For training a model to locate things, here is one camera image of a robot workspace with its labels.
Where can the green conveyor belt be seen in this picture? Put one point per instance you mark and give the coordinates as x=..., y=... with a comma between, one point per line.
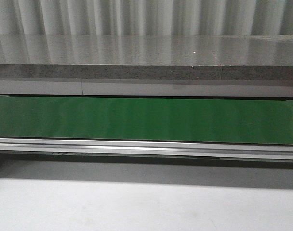
x=225, y=128

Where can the grey stone counter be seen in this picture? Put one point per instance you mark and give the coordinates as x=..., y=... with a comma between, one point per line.
x=147, y=66

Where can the white pleated curtain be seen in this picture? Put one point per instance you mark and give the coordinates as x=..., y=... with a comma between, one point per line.
x=146, y=17

